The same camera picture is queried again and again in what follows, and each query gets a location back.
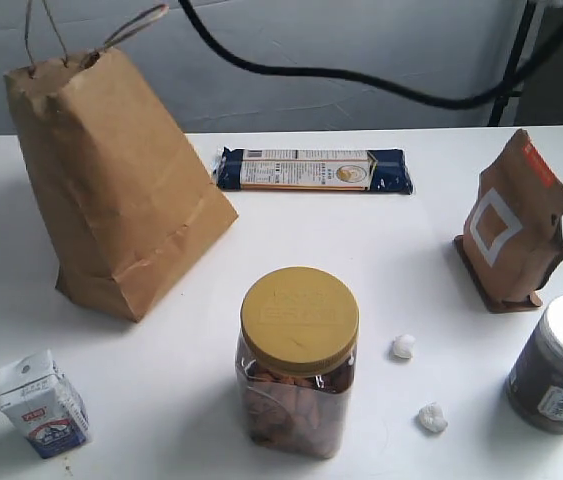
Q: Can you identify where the brown paper bag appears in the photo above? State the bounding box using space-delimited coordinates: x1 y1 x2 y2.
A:
4 4 237 322

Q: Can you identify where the dark blue pasta packet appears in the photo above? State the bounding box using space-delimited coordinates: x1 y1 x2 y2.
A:
212 148 414 195

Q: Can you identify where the clear jar yellow lid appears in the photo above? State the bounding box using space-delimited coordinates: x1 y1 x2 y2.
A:
235 267 359 459

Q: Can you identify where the upper white crumpled paper ball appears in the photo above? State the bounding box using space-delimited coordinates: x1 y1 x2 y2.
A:
390 334 416 361

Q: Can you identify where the white crumpled paper ball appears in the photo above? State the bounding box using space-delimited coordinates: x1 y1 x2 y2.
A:
390 334 416 361
417 402 448 434

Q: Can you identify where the brown wooden pouch stand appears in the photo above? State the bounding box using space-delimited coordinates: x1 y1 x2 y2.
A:
453 235 543 314

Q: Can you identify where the lower white crumpled paper ball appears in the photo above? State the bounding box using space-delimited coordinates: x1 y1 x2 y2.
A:
417 402 448 434

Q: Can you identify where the brown kraft standup pouch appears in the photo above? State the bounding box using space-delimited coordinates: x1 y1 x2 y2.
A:
461 129 563 302

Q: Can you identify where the black light stand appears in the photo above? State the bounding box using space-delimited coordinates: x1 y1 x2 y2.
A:
487 1 538 127

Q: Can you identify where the small white blue milk carton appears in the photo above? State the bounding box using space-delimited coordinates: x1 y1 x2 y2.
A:
0 349 91 459

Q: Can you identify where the dark jar white lid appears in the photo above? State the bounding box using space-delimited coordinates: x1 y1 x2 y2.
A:
505 295 563 434

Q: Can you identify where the black cable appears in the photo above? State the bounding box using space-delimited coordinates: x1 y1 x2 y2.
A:
177 0 563 111

